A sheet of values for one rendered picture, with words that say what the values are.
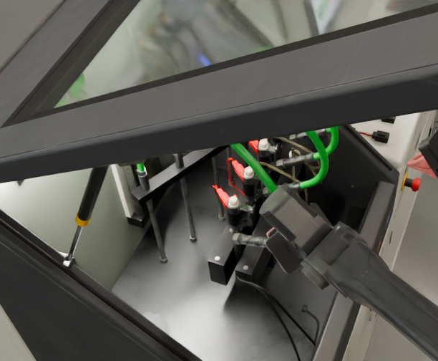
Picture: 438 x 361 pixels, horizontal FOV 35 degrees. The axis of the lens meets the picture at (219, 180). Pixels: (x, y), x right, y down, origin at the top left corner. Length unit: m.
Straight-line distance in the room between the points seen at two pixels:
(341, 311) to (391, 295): 0.62
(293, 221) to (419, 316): 0.25
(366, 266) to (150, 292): 0.84
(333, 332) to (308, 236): 0.48
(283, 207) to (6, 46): 0.54
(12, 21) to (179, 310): 0.73
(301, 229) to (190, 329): 0.66
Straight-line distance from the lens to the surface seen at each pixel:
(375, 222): 1.55
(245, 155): 1.06
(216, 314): 1.56
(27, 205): 1.24
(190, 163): 1.47
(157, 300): 1.60
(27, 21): 1.24
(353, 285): 0.85
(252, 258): 1.45
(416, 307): 0.79
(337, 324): 1.41
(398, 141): 1.67
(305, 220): 0.95
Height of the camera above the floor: 2.19
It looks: 50 degrees down
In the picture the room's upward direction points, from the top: 7 degrees counter-clockwise
